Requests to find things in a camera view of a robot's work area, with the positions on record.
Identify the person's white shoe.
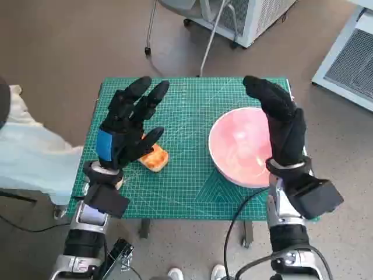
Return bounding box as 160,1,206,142
211,264,227,280
167,267,184,280

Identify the white cabinet with casters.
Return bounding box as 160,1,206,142
183,0,301,49

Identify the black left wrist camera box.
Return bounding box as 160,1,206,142
84,183,131,218

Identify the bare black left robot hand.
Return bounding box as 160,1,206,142
96,76,170,172

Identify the black metal bracket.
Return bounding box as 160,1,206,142
106,237,135,280

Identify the long black arm cable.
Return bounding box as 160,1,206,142
223,186,272,280

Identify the oblong toy bread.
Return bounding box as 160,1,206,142
137,134,170,173

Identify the black floor cable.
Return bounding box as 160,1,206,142
0,214,72,233

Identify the short black arm cable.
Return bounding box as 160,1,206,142
233,246,335,280

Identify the white cabinet with grille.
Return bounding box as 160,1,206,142
311,5,373,113

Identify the black table leg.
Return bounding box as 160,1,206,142
138,219,151,240
241,220,254,249

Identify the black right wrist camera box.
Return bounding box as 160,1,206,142
287,171,344,219

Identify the pink bowl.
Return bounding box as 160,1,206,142
208,107,280,189

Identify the person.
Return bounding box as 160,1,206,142
0,84,85,207

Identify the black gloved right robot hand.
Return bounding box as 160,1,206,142
242,75,309,167

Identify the dark rounded object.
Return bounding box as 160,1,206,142
0,75,9,132

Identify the grey chair with metal legs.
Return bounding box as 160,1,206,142
143,0,238,78

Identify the green cutting mat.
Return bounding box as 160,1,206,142
66,76,321,222

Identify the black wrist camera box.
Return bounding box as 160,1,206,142
287,171,344,219
84,183,131,218

